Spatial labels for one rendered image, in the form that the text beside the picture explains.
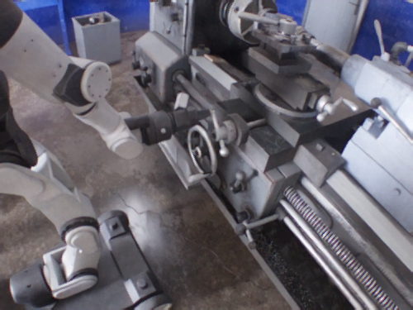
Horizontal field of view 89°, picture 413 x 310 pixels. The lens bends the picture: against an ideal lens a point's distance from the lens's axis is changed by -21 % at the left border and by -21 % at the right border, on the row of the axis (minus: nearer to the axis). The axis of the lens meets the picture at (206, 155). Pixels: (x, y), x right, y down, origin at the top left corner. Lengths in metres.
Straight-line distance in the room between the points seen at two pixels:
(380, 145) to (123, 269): 1.16
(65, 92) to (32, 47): 0.10
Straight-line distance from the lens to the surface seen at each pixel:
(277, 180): 0.83
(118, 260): 1.32
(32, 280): 1.23
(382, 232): 0.84
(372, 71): 0.89
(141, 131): 0.71
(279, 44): 0.85
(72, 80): 0.48
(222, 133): 0.81
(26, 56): 0.43
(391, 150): 0.85
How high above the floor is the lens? 1.38
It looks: 43 degrees down
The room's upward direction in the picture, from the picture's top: 7 degrees clockwise
